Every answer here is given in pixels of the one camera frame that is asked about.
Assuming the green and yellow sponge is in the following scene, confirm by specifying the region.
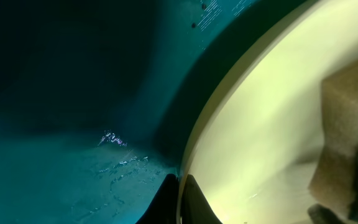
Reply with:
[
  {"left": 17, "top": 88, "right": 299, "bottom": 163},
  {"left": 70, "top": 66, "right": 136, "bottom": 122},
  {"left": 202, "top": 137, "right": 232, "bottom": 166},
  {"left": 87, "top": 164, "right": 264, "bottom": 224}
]
[{"left": 308, "top": 61, "right": 358, "bottom": 223}]

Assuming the yellow plate with sauce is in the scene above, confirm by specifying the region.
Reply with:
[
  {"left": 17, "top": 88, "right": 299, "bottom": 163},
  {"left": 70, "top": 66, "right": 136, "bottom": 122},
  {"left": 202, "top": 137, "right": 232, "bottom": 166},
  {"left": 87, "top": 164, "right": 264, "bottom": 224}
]
[{"left": 176, "top": 0, "right": 358, "bottom": 224}]

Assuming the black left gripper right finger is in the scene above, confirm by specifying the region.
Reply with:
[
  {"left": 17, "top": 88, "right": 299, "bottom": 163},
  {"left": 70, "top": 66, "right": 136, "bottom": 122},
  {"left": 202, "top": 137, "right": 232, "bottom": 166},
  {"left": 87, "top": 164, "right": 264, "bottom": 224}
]
[{"left": 180, "top": 174, "right": 222, "bottom": 224}]

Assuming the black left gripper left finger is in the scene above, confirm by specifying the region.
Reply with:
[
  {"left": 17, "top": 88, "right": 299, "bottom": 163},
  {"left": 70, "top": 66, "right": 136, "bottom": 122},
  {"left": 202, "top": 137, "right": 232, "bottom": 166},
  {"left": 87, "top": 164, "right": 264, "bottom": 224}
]
[{"left": 136, "top": 174, "right": 179, "bottom": 224}]

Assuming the teal plastic tray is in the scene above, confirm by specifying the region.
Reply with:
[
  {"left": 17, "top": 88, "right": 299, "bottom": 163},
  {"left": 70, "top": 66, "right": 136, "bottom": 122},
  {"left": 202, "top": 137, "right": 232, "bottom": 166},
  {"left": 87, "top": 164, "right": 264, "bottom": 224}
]
[{"left": 0, "top": 0, "right": 301, "bottom": 223}]

